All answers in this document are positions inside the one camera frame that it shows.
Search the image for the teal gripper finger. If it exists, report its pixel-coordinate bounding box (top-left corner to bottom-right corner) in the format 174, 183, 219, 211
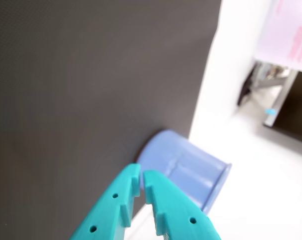
142, 169, 223, 240
69, 163, 142, 240

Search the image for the dark grey textured mat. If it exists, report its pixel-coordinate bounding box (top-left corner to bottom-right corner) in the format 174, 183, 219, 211
0, 0, 223, 240

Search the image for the dark metal framed furniture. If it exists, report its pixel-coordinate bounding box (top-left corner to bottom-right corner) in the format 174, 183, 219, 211
237, 61, 302, 159

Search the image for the white pink printed sheet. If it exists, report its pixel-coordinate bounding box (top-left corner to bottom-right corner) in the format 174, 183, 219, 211
254, 0, 302, 74

